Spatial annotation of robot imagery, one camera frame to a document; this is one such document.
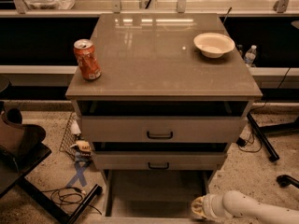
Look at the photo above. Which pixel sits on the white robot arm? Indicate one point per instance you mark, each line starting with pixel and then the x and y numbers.
pixel 236 204

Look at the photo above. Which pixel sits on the blue tape cross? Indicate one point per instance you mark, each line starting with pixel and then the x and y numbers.
pixel 80 168

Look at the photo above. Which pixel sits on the black stand leg right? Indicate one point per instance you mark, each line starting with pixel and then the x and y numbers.
pixel 273 156

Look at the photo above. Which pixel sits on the grey middle drawer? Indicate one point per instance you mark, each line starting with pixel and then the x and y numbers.
pixel 159 156

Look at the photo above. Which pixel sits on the grey drawer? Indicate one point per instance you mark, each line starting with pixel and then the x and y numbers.
pixel 171 129
pixel 159 156
pixel 153 197

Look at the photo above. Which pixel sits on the grey bottom drawer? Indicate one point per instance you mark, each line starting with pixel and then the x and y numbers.
pixel 153 197

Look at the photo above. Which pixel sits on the white bowl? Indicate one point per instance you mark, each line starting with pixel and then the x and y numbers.
pixel 214 45

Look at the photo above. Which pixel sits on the clear water bottle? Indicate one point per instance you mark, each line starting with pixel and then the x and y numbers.
pixel 250 56

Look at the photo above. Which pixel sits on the brown chair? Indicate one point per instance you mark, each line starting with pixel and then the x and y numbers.
pixel 18 139

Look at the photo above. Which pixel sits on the grey drawer cabinet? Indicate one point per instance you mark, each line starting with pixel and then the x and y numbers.
pixel 151 67

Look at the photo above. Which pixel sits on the small snack package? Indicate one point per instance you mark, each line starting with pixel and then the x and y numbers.
pixel 82 151

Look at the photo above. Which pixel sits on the wire mesh basket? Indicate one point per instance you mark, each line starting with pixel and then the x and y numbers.
pixel 68 139

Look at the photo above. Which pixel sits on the orange soda can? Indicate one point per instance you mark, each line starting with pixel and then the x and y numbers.
pixel 84 51

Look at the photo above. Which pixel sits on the black caster foot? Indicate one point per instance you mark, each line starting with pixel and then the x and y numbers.
pixel 286 180

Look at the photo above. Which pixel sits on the black table leg left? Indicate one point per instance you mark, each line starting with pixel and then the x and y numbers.
pixel 54 200

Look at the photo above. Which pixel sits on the grey top drawer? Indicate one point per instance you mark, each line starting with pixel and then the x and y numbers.
pixel 171 129

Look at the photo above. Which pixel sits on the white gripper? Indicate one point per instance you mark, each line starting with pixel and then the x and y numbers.
pixel 207 204

